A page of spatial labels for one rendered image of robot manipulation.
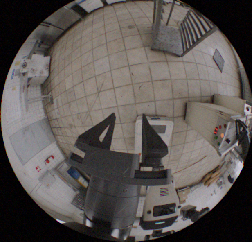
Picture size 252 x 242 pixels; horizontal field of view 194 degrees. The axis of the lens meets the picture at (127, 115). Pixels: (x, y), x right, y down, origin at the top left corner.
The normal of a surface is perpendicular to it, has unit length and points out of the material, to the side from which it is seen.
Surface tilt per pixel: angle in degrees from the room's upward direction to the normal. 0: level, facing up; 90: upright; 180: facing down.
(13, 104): 90
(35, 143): 90
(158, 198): 90
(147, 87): 0
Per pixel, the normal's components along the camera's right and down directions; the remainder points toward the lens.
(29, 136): 0.97, -0.12
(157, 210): -0.01, -0.96
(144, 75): -0.18, 0.28
